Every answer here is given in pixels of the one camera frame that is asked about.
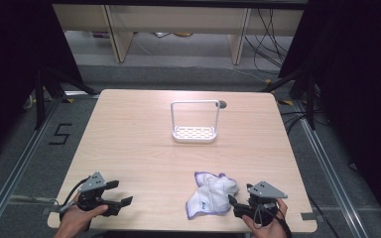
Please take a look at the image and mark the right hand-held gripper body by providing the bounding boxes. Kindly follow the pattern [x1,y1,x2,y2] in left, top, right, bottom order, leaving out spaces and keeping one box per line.
[246,180,289,227]

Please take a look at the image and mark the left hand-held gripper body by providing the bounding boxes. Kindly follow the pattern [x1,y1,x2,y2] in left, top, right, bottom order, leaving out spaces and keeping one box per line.
[76,171,114,217]

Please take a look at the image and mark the white cloth with purple edge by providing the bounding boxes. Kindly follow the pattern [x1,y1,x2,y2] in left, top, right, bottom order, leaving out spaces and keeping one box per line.
[185,171,240,220]

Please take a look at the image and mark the white rack with handle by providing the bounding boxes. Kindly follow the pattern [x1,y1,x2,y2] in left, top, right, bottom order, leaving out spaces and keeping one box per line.
[170,99,221,144]

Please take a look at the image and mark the person's right hand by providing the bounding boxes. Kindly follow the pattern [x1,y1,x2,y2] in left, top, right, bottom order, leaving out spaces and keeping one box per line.
[242,197,290,238]

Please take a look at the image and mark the person's left hand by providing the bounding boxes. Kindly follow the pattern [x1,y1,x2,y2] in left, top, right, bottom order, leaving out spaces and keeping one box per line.
[53,201,109,238]

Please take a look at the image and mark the black metal stand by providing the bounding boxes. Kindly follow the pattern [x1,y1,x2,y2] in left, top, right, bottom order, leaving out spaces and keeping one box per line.
[34,67,97,131]
[261,67,318,131]

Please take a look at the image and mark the dark curtain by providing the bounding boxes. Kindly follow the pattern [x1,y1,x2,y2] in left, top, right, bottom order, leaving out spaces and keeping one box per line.
[0,0,84,167]
[278,0,381,232]

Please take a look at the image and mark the beige wooden desk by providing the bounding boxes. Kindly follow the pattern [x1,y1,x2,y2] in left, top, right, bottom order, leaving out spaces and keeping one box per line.
[52,4,306,66]

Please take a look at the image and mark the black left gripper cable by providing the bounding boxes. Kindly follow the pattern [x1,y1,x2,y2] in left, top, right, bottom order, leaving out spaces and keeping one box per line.
[59,178,90,222]

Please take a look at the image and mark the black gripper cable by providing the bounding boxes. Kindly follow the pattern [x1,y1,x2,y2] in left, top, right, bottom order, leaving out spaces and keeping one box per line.
[59,178,90,222]
[253,203,294,238]

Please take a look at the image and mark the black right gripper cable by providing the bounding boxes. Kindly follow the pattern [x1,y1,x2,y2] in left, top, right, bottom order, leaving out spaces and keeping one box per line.
[253,203,294,238]

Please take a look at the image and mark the aluminium floor rail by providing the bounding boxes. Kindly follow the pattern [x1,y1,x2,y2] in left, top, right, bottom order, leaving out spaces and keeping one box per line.
[0,96,64,238]
[293,98,369,238]

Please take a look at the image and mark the black floor cables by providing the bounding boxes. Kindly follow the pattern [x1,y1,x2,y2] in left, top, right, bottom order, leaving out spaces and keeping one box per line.
[280,109,314,135]

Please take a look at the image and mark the bundle of black cables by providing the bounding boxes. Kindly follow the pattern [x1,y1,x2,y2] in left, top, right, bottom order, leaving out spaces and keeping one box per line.
[243,8,295,74]

